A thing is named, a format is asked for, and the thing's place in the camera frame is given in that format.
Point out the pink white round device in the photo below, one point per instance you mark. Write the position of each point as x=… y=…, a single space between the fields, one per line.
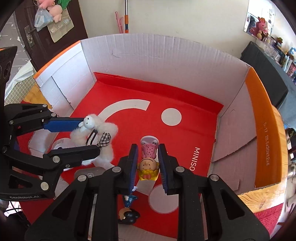
x=61 y=142

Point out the mop pole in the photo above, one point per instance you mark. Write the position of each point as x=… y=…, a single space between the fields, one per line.
x=126 y=16

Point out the pink plush pig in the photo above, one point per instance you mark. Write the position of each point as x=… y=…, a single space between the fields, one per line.
x=52 y=8

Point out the white fluffy sheep plush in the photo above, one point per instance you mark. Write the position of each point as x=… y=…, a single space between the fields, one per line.
x=106 y=129

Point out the clear plastic bag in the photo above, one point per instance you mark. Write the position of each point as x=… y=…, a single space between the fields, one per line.
x=42 y=19

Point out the group of glass cups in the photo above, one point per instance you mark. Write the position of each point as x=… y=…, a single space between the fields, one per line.
x=270 y=51

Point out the row of bottles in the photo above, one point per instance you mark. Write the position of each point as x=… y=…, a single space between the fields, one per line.
x=289 y=62

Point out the red paper bag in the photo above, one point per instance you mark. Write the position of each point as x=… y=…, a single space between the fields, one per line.
x=185 y=139

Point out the pink rabbit plush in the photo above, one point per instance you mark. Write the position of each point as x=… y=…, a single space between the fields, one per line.
x=261 y=27

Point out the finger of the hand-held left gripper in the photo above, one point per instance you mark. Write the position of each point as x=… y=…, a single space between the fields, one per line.
x=76 y=154
x=60 y=124

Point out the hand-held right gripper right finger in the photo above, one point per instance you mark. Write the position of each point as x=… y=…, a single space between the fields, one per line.
x=163 y=169

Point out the red knitted blanket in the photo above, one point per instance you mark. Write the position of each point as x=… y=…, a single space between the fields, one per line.
x=270 y=217

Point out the brown door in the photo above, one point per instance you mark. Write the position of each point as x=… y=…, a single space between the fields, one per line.
x=44 y=51

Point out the black-haired blue dress figurine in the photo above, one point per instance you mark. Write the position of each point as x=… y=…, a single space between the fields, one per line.
x=128 y=215

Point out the clear plastic box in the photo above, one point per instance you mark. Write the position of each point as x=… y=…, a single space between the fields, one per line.
x=91 y=173

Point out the pink hanger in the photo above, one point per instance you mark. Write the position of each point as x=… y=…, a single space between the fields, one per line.
x=119 y=23

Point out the grey cloth side table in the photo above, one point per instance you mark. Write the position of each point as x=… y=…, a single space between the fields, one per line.
x=261 y=64

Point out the wall mirror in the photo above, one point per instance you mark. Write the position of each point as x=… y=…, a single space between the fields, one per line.
x=254 y=9

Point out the green cutting mat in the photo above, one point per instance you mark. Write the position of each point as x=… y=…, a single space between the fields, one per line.
x=17 y=89

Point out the yellow-haired pink dress figurine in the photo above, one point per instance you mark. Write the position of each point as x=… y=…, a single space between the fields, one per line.
x=150 y=150

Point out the green plush toy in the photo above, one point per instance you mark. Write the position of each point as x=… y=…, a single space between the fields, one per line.
x=63 y=1

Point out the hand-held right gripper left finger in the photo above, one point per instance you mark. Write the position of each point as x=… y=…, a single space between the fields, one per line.
x=133 y=166

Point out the orange cardboard box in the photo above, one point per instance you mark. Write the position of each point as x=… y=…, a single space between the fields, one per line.
x=161 y=69

